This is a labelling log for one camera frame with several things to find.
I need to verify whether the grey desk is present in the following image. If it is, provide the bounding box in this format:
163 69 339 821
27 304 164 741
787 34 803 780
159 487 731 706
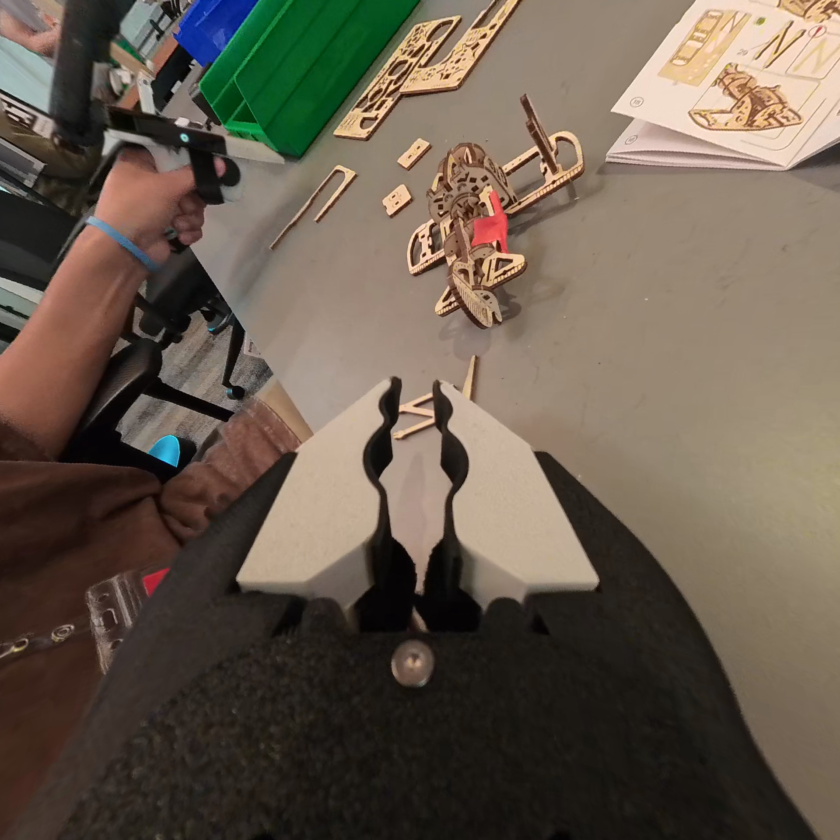
159 0 840 840

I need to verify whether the dark upright wooden piece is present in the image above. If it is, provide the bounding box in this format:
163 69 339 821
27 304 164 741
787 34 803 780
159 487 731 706
520 93 553 160

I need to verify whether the black office chair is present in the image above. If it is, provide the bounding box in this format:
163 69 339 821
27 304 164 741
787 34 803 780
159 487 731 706
0 189 249 468

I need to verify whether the wooden mechanical model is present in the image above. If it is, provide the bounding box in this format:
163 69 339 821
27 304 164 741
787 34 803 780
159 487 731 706
405 140 530 330

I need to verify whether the red tape piece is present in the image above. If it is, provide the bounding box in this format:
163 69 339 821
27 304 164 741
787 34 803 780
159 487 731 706
470 189 510 254

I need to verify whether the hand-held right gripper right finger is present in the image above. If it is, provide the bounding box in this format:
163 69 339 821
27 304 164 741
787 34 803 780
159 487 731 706
419 379 601 614

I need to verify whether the person's left hand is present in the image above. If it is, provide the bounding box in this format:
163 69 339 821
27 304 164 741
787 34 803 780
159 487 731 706
97 146 229 271

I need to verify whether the pointed hooked wooden piece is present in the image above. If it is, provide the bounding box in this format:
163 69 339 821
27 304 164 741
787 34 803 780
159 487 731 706
392 394 439 442

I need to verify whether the blue wristband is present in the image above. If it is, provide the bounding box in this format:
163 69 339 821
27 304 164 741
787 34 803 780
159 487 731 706
84 214 163 274

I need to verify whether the instruction booklet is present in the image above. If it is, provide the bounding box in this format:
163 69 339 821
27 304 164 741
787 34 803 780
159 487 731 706
604 0 840 173

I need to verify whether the person's brown garment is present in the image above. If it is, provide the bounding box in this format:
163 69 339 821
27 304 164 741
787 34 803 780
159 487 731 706
0 392 317 840

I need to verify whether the green plastic bin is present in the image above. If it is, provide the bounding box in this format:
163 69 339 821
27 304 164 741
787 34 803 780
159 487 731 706
198 0 422 159

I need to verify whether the laser-cut plywood sheet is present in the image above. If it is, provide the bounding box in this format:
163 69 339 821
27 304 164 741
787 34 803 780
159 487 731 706
332 0 524 143

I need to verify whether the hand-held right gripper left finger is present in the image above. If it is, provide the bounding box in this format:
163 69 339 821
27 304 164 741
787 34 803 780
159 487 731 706
235 377 417 632

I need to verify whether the wooden loop frame piece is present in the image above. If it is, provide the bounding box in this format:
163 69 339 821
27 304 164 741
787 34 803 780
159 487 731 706
504 130 586 215

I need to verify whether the blue plastic bin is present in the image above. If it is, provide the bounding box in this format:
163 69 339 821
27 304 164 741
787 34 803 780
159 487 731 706
176 0 261 68

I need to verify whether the long forked wooden piece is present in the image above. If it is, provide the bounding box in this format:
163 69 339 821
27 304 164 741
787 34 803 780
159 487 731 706
268 167 359 252

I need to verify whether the clear plastic badge holder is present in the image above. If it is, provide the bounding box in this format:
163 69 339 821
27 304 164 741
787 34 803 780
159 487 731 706
84 567 173 676

